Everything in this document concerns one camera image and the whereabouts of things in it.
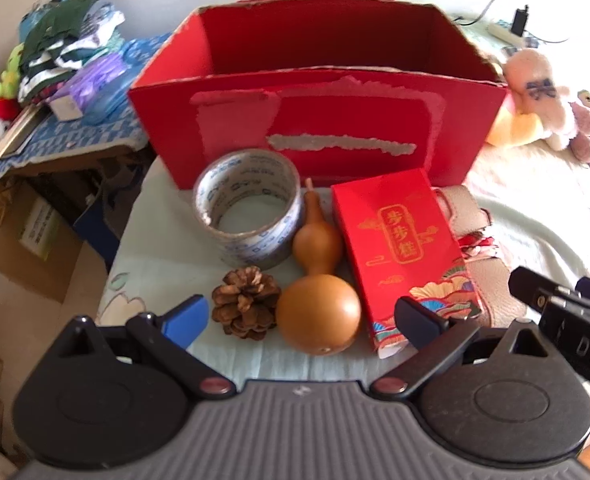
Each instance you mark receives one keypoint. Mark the blue plastic case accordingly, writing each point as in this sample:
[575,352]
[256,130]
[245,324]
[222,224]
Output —
[108,99]

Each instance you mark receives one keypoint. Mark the red gift box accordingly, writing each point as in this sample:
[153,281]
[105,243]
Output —
[399,244]

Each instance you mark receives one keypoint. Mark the beige leather pouch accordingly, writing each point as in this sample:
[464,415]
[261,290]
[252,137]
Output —
[471,226]

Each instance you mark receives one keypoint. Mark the blue patterned towel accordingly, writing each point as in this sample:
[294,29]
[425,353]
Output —
[67,146]

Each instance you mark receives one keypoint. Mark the pile of folded clothes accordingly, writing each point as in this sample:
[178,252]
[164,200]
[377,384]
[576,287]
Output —
[69,35]

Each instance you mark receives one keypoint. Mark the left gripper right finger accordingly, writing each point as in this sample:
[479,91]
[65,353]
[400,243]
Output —
[440,342]

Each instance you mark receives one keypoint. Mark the stacked books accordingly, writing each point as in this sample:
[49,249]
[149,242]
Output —
[14,135]

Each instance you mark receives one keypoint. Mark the orange bottle gourd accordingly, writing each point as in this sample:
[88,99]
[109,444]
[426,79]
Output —
[318,314]

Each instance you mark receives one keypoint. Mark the clear packing tape roll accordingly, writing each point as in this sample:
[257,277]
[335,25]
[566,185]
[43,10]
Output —
[249,203]

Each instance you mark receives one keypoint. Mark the brown pine cone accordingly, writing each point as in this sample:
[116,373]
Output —
[244,303]

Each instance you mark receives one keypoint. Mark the white power strip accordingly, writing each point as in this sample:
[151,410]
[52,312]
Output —
[502,31]

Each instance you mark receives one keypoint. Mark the brown cardboard box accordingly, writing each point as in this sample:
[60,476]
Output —
[38,250]

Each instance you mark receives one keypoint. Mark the purple tissue pack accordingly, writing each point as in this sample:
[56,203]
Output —
[71,100]

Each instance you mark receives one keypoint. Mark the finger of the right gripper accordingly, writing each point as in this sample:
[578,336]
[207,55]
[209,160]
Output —
[533,289]
[570,334]

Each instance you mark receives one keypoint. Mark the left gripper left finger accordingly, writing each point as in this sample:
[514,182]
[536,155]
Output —
[162,341]

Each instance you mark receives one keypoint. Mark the red cardboard box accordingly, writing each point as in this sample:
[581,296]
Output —
[345,89]

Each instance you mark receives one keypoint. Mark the green frog plush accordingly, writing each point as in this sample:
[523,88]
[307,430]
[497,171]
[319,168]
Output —
[10,77]

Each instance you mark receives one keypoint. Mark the pink plush doll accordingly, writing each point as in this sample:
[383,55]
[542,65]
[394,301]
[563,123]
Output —
[538,109]

